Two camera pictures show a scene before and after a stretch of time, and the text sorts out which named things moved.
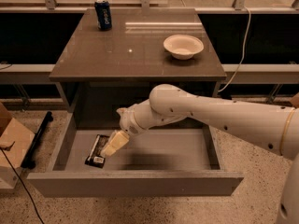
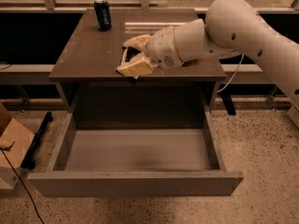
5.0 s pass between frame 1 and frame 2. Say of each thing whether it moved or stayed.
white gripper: moved
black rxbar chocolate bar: moved
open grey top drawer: stayed
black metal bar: stayed
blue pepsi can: stayed
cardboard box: stayed
